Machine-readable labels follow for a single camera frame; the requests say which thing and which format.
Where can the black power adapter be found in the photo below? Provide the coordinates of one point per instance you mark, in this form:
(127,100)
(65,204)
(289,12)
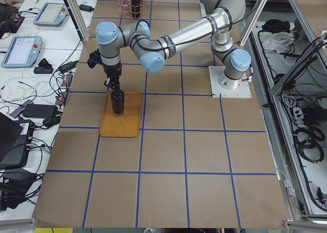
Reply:
(86,8)

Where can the teach pendant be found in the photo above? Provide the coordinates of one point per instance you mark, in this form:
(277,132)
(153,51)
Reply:
(51,14)
(23,51)

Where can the black laptop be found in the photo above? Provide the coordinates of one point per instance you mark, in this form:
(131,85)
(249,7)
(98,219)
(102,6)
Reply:
(15,139)

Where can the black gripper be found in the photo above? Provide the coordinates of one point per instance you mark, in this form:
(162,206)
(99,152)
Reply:
(112,70)

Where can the wooden tray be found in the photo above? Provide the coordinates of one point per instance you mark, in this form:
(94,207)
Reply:
(125,124)

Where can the teach pendant near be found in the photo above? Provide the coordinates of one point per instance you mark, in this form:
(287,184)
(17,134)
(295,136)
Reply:
(23,51)

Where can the white crumpled cloth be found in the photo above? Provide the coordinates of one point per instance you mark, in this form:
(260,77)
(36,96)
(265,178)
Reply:
(279,42)

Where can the copper wire bottle basket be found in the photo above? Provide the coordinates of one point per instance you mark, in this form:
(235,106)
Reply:
(125,6)

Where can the teach pendant far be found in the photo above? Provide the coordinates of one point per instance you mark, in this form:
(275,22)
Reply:
(51,14)

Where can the aluminium frame post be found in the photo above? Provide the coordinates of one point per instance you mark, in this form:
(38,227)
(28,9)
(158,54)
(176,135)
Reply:
(77,19)

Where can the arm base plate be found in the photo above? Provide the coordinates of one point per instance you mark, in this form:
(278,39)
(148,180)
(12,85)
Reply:
(223,87)

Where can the dark glass wine bottle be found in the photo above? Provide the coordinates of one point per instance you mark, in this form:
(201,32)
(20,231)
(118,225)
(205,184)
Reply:
(117,97)

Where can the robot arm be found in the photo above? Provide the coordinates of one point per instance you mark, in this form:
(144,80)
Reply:
(221,16)

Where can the black power brick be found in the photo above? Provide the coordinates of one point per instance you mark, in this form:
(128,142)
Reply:
(39,111)

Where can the dark wine bottle in basket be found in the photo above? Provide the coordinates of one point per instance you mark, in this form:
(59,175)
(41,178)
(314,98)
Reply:
(136,8)

